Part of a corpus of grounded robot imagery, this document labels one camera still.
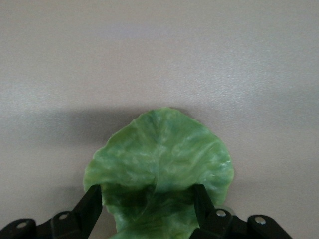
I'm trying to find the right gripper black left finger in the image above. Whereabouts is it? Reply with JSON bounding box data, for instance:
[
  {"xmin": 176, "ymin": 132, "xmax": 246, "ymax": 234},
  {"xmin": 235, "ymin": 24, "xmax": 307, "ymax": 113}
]
[{"xmin": 0, "ymin": 185, "xmax": 104, "ymax": 239}]

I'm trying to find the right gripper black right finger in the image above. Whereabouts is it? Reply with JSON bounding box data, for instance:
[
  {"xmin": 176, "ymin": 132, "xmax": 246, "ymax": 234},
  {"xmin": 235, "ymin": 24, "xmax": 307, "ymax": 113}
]
[{"xmin": 190, "ymin": 183, "xmax": 292, "ymax": 239}]

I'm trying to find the green lettuce leaf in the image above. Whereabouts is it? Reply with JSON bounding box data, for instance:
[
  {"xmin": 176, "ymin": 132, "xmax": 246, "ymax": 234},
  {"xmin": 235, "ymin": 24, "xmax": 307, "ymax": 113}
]
[{"xmin": 83, "ymin": 107, "xmax": 235, "ymax": 239}]

